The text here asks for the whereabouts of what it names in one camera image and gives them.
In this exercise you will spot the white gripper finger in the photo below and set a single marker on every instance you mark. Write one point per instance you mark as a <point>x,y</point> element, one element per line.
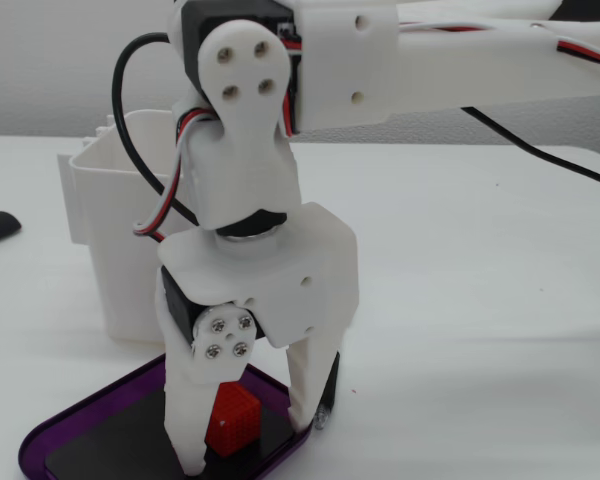
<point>307,380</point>
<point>187,400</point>

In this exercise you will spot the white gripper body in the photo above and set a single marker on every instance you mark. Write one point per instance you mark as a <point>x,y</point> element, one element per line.
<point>300,280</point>

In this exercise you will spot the red studded cube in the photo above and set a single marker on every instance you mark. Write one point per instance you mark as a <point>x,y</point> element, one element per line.
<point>235,420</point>

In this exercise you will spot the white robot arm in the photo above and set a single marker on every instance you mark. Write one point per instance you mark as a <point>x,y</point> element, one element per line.
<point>430,75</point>

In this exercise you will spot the white plastic open box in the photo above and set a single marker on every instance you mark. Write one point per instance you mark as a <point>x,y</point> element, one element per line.
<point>115,260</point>

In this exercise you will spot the black ballpoint pen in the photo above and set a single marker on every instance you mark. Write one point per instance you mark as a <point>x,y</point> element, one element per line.
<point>330,390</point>

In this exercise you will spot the black flat mat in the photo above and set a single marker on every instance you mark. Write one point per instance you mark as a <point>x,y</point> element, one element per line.
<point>115,440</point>

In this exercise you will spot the purple tray black mat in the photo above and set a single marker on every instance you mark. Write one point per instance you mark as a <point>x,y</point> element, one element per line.
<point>80,415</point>

